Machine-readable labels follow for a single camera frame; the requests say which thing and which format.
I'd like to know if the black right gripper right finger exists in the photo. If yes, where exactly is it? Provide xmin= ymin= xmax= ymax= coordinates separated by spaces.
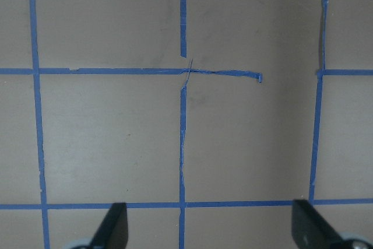
xmin=291 ymin=199 xmax=373 ymax=249

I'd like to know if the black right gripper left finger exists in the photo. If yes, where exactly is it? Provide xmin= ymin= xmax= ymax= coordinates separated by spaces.
xmin=62 ymin=202 xmax=129 ymax=249

